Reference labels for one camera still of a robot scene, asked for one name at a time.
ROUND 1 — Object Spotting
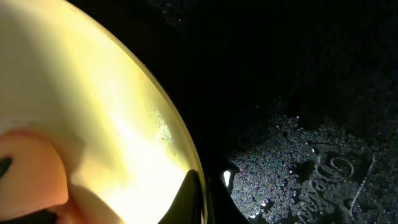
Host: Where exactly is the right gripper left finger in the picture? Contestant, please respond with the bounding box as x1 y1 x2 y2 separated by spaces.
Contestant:
159 170 204 224

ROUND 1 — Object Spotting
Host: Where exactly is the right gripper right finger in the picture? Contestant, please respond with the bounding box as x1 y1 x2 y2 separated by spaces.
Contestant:
206 176 249 224

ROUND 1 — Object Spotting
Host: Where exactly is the yellow plate with stain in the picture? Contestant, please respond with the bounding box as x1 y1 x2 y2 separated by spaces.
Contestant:
1 1 208 223

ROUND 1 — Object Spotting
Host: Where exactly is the round black tray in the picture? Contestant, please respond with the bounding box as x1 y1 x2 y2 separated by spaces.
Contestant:
75 0 397 223

